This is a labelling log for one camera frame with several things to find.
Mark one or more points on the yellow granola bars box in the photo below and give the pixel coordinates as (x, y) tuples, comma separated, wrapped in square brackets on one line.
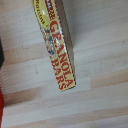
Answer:
[(56, 43)]

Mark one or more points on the red object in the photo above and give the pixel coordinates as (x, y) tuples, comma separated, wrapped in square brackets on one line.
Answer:
[(1, 106)]

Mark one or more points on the black object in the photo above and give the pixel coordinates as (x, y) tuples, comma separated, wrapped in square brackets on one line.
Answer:
[(1, 53)]

